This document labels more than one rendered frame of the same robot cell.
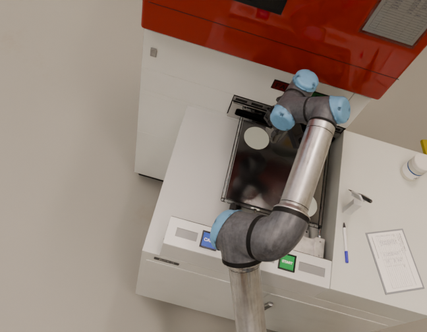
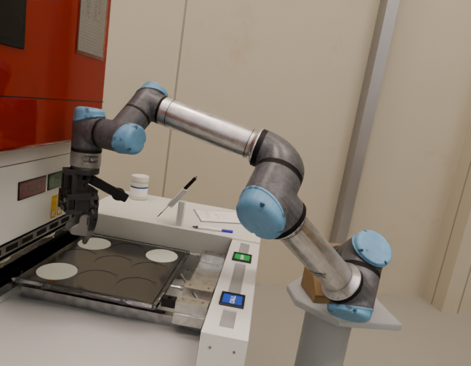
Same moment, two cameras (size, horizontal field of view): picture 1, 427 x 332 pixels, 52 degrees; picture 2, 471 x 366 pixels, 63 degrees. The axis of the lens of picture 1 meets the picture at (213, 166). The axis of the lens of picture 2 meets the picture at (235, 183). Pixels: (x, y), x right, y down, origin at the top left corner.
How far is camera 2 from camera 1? 1.21 m
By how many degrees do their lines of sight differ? 75
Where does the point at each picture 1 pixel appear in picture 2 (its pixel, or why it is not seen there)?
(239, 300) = (323, 242)
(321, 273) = (246, 245)
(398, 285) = not seen: hidden behind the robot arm
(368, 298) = not seen: hidden behind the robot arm
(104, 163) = not seen: outside the picture
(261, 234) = (289, 153)
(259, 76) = (3, 191)
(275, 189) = (141, 268)
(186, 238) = (233, 319)
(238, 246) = (294, 184)
